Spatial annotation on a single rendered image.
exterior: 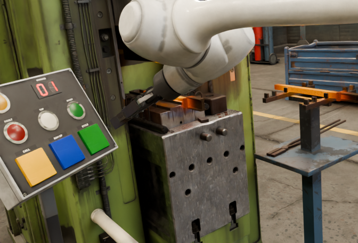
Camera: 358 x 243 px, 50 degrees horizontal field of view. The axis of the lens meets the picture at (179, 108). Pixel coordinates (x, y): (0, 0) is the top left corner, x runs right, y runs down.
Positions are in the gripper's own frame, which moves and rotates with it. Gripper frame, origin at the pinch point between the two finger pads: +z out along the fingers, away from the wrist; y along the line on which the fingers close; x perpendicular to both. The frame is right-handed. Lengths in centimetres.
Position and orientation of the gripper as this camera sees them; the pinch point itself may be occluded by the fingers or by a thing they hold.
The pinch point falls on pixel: (122, 118)
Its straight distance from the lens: 101.9
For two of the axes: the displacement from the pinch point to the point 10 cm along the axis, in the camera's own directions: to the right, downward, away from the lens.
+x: -5.3, -8.5, 0.5
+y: 5.0, -2.6, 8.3
